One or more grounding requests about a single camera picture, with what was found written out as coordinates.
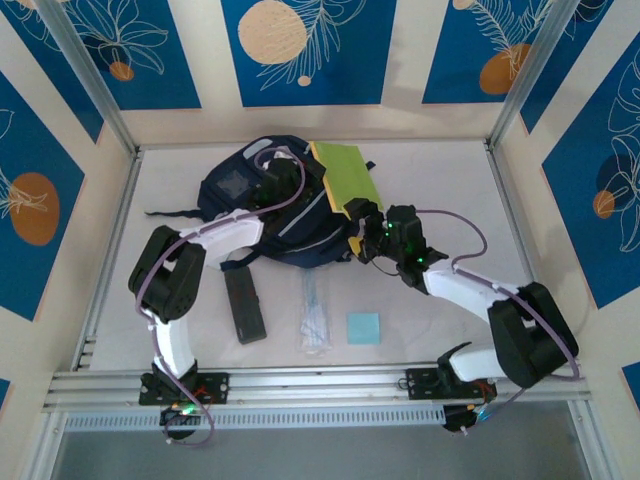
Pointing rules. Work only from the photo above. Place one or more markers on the green notebook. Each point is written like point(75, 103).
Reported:
point(347, 172)

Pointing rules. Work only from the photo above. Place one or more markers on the navy blue backpack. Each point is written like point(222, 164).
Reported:
point(310, 240)

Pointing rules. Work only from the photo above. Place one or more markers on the light blue sticky note pad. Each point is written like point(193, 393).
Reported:
point(364, 328)

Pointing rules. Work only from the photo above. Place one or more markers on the clear bag of pens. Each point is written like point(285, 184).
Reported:
point(315, 315)

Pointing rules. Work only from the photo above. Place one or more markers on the black pencil case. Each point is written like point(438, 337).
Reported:
point(245, 305)

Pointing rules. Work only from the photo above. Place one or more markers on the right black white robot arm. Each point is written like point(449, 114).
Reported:
point(530, 335)

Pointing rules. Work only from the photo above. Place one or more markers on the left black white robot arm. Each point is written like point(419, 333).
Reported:
point(165, 285)

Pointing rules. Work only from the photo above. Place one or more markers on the black base electronics box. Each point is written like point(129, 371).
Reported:
point(462, 420)
point(177, 417)

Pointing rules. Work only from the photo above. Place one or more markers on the aluminium table side rail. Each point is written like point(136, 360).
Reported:
point(505, 200)
point(120, 210)

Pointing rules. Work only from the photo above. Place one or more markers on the aluminium cross rail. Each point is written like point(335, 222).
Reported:
point(320, 385)

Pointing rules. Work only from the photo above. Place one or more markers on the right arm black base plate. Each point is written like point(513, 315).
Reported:
point(422, 382)

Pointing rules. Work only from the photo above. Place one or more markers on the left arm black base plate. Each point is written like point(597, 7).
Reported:
point(217, 387)

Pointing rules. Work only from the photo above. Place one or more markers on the aluminium frame post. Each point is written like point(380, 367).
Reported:
point(85, 70)
point(535, 70)

